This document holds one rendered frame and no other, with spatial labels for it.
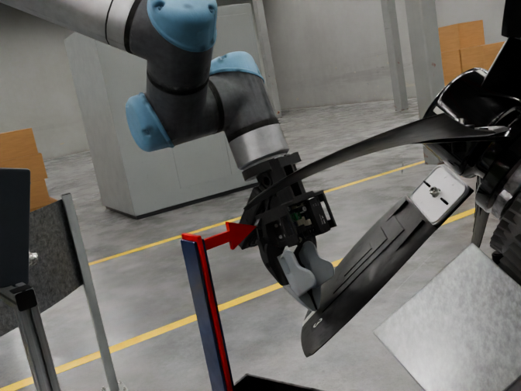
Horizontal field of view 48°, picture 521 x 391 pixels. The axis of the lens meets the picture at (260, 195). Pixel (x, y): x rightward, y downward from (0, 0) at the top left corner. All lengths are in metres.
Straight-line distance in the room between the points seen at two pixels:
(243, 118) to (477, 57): 8.17
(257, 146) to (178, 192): 6.21
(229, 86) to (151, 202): 6.11
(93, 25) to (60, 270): 2.02
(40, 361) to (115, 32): 0.54
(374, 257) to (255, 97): 0.26
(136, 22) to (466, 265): 0.45
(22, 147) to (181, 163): 2.58
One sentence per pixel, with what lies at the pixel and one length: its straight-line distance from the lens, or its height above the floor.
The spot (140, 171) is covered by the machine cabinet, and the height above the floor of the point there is 0.54.
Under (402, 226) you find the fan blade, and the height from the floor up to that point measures 1.08.
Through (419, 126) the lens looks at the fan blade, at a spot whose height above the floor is 1.25.
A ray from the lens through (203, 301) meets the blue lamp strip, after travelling 0.47.
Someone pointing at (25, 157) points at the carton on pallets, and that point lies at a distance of 8.63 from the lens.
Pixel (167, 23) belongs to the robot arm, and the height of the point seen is 1.37.
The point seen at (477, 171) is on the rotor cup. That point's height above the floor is 1.15.
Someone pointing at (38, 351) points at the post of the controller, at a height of 0.95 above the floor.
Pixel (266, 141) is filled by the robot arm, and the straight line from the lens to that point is 0.77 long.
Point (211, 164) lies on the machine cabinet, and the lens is 7.11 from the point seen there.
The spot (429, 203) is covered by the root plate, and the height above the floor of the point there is 1.11.
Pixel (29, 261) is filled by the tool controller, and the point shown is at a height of 1.08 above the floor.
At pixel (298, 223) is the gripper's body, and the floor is 1.11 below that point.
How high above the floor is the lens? 1.30
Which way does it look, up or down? 11 degrees down
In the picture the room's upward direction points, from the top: 10 degrees counter-clockwise
